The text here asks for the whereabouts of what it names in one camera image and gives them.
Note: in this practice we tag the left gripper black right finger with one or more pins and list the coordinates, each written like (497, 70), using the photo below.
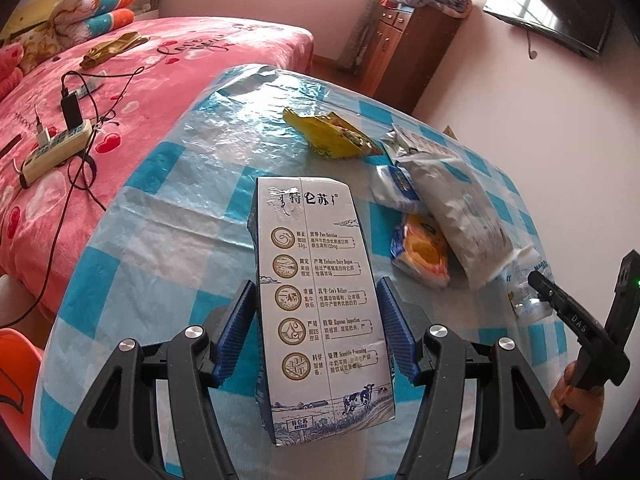
(402, 327)

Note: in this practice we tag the grey white milk carton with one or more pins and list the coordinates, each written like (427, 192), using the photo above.
(325, 366)

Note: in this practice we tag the pink bed with bedspread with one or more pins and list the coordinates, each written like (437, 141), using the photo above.
(44, 228)

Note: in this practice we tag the right hand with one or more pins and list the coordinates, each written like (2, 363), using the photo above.
(586, 404)

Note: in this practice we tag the white power strip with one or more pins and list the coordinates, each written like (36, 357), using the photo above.
(63, 146)

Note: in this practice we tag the grey checkered curtain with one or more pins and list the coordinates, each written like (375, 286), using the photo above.
(348, 59)

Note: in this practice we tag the grey silver foil bag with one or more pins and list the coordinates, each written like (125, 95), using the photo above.
(464, 212)

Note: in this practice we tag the brown wooden cabinet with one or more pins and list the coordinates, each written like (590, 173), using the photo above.
(403, 53)

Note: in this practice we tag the orange plastic trash bin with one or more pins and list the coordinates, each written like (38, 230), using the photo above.
(20, 362)

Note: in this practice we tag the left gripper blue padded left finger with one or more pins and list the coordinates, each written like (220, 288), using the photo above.
(229, 326)

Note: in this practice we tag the yellow green snack wrapper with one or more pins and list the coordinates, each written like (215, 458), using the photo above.
(330, 136)

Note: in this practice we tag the yellow headboard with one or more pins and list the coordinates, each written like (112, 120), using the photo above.
(27, 16)

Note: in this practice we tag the wall mounted television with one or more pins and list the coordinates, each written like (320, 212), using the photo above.
(581, 26)

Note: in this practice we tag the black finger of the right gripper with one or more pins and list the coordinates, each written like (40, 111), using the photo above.
(562, 304)

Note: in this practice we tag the olive cloth on bed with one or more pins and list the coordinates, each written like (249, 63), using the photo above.
(102, 52)

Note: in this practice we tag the rolled colourful quilt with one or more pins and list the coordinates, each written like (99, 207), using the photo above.
(75, 21)

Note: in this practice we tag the blue snack wrapper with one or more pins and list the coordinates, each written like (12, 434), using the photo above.
(393, 188)

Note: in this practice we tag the pink folded blanket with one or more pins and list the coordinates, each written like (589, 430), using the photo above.
(10, 72)

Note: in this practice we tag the blue checkered plastic tablecloth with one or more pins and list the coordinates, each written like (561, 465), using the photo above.
(174, 245)

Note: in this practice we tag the orange snack packet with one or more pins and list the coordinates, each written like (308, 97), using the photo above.
(419, 249)

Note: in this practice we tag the black charger with cable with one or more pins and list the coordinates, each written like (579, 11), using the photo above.
(81, 168)

